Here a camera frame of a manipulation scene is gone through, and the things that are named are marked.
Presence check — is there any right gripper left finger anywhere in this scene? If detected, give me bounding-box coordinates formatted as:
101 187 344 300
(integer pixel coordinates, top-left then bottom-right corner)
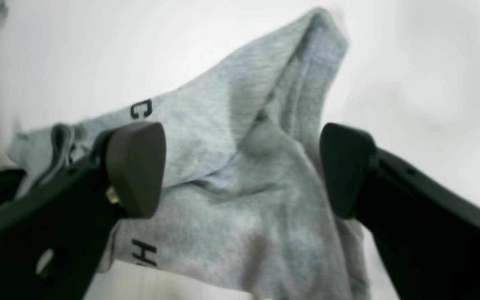
0 122 166 300

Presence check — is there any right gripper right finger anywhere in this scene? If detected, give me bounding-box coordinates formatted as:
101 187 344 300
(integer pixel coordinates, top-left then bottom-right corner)
320 123 480 300

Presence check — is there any grey t-shirt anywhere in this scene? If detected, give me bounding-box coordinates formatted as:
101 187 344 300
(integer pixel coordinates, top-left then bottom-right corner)
7 8 371 300

